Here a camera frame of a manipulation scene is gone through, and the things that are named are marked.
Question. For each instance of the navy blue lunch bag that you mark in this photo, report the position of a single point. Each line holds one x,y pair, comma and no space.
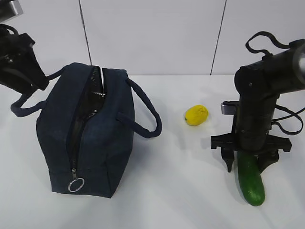
86,127

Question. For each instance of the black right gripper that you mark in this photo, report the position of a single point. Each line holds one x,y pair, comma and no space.
267,153

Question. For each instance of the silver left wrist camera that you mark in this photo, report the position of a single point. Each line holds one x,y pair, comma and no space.
9,9

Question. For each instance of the yellow lemon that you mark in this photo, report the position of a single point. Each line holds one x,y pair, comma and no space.
196,115

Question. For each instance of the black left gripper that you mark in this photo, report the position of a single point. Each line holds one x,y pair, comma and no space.
19,68

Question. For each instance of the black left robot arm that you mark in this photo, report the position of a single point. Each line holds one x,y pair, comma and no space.
19,68

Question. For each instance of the green cucumber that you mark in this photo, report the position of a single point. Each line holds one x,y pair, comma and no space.
250,180

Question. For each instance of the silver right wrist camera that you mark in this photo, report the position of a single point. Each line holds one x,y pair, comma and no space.
229,107

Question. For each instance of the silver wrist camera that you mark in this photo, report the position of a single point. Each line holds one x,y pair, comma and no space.
9,9
229,107

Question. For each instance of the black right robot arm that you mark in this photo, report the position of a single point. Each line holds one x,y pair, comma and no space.
260,85

